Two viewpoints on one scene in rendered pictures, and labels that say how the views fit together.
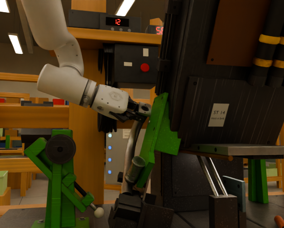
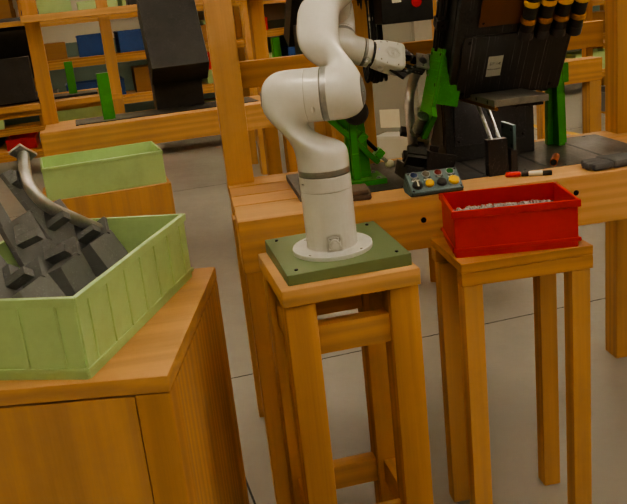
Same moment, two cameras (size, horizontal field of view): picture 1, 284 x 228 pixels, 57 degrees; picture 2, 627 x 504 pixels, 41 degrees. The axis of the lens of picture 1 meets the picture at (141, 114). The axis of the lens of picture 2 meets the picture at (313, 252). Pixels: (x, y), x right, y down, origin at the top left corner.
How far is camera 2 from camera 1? 1.81 m
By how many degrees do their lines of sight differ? 22
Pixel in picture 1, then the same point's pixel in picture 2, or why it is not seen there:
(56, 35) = (344, 14)
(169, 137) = (449, 91)
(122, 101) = (400, 56)
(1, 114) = (247, 72)
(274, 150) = (532, 99)
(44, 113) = (294, 65)
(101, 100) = (381, 60)
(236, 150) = (500, 102)
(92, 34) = not seen: outside the picture
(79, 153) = not seen: hidden behind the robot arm
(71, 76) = (350, 40)
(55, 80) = not seen: hidden behind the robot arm
